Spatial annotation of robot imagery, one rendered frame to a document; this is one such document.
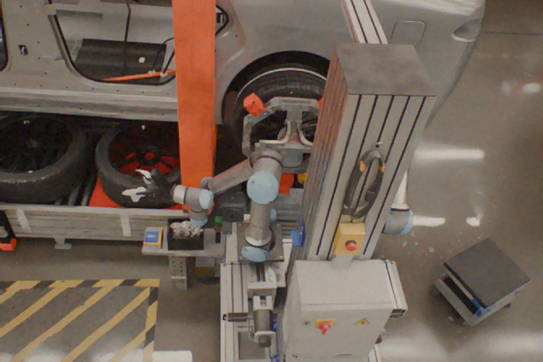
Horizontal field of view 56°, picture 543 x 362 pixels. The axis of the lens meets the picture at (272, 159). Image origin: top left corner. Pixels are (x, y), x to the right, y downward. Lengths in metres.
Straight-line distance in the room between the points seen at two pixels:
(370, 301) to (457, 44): 1.60
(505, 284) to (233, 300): 1.69
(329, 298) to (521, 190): 2.84
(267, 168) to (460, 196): 2.49
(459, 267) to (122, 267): 2.07
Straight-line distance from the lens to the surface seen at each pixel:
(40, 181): 3.32
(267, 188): 1.89
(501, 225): 4.14
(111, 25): 3.79
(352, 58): 1.52
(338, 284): 1.93
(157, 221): 3.19
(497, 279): 3.37
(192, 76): 2.28
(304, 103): 2.80
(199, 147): 2.56
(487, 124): 4.96
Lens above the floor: 2.85
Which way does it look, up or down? 45 degrees down
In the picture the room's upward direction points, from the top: 8 degrees clockwise
